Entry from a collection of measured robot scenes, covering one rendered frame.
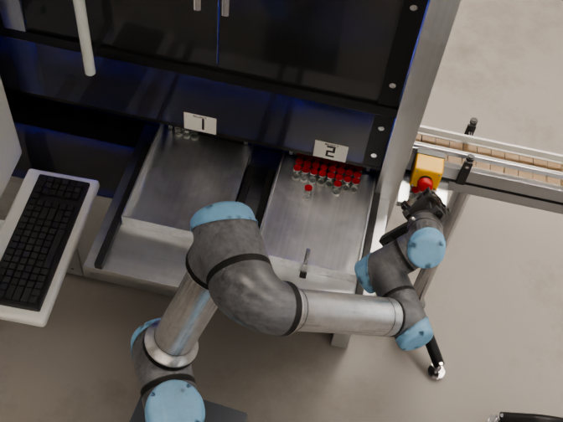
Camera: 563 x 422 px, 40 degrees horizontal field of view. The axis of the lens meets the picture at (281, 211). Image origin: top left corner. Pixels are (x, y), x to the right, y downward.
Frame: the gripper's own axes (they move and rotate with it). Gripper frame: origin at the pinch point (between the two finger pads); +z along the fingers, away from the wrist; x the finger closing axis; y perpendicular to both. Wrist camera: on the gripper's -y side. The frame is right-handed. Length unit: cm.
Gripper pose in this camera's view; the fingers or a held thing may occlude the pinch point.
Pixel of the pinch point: (414, 206)
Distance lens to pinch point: 191.4
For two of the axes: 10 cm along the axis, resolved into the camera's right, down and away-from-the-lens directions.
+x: -7.0, -7.0, -1.3
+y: 7.0, -6.4, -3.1
